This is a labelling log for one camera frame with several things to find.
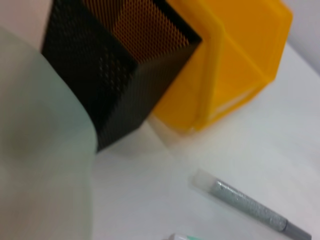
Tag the grey marker pen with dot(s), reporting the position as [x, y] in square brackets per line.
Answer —
[250, 205]

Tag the yellow plastic storage bin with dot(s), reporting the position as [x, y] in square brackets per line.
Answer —
[237, 62]

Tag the mint green utility knife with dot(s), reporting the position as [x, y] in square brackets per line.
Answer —
[182, 237]

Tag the pale green wavy glass plate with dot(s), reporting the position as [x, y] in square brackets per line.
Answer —
[37, 125]

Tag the black mesh pen holder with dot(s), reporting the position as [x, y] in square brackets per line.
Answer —
[105, 75]

